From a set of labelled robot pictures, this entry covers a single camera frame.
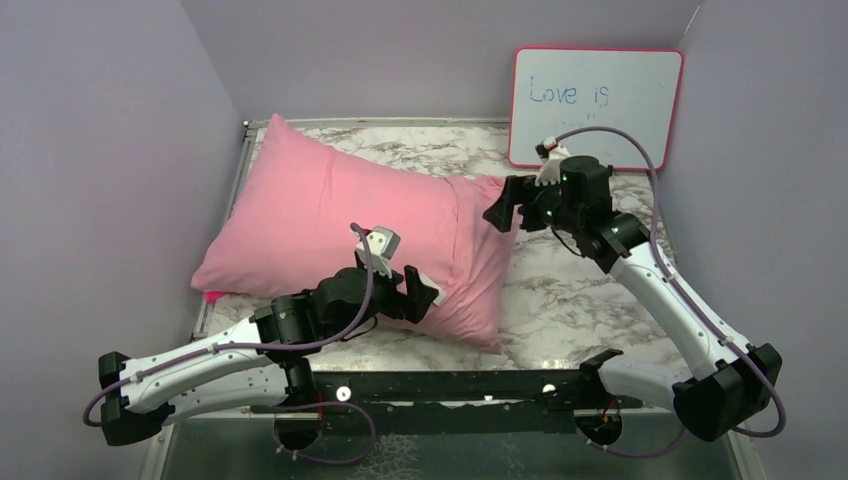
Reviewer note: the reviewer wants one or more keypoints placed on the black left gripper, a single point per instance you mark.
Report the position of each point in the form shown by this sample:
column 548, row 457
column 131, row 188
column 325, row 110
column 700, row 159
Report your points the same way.
column 417, row 299

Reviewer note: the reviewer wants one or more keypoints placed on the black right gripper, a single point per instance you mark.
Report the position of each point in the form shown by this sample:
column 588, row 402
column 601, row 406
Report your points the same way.
column 517, row 187

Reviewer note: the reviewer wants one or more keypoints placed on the pink pillowcase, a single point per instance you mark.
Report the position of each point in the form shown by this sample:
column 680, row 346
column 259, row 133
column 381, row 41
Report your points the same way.
column 291, row 227

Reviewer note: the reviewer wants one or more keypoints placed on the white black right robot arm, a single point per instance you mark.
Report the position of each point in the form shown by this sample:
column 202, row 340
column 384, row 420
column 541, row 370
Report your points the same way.
column 726, row 379

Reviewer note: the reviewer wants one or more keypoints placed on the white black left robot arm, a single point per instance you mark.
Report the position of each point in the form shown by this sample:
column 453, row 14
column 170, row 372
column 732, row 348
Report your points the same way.
column 261, row 361

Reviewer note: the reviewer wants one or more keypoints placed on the white care label tag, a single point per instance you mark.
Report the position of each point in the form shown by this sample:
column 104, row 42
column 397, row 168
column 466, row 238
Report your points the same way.
column 432, row 291

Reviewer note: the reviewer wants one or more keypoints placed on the pink-framed whiteboard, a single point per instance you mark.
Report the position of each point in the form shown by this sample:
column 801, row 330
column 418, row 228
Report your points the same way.
column 556, row 90

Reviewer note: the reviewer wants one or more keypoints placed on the pink marker pen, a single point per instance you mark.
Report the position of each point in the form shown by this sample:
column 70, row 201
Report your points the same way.
column 211, row 297

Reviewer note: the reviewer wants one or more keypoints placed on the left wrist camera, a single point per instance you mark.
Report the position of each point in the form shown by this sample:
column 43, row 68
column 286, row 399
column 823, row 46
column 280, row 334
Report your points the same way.
column 379, row 245

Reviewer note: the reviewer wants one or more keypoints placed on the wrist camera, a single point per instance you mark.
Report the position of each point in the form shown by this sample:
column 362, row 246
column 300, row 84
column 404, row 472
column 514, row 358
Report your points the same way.
column 551, row 152
column 379, row 245

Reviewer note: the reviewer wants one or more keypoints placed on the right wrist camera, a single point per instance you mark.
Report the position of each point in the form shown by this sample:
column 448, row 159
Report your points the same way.
column 551, row 152

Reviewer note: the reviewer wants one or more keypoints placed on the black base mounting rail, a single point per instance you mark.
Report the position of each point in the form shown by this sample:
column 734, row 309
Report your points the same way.
column 447, row 402

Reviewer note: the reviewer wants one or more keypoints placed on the aluminium table frame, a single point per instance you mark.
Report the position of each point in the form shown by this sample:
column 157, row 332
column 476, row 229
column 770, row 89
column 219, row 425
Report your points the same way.
column 454, row 149

